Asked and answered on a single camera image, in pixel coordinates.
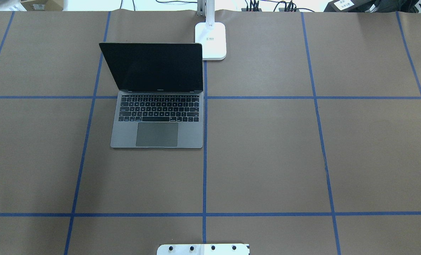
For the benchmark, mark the grey laptop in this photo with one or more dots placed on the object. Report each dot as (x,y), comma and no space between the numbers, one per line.
(161,94)

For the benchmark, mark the white desk lamp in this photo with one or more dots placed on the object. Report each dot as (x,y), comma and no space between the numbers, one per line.
(210,33)

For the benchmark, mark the dark box with white label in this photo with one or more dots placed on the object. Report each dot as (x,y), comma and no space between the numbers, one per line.
(352,6)

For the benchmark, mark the brown cardboard box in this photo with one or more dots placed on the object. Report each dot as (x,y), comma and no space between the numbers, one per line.
(43,5)

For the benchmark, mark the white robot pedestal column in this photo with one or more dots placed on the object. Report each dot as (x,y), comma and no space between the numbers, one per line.
(204,249)

